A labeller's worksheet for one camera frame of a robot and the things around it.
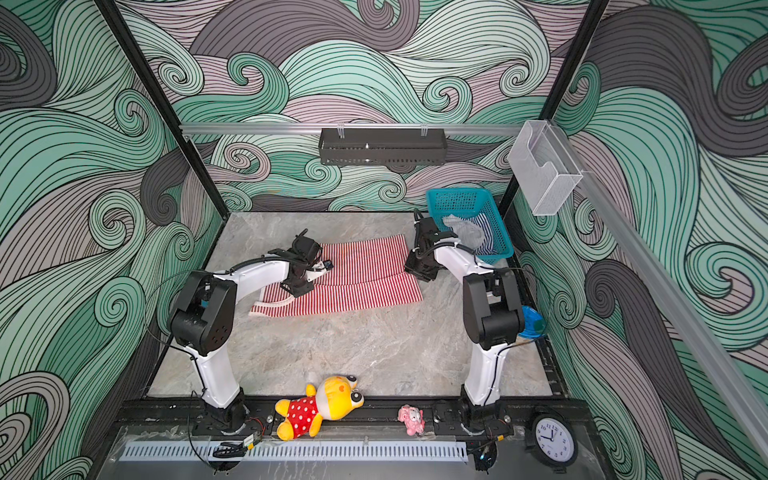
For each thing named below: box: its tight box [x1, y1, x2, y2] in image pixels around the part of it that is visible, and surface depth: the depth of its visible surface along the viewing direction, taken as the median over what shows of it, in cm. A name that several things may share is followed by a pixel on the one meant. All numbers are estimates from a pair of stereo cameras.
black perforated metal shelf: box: [318, 128, 448, 165], surface depth 97 cm
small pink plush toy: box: [397, 404, 426, 436], surface depth 72 cm
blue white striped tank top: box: [470, 212, 498, 255], surface depth 109 cm
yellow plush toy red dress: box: [275, 375, 365, 441], surface depth 71 cm
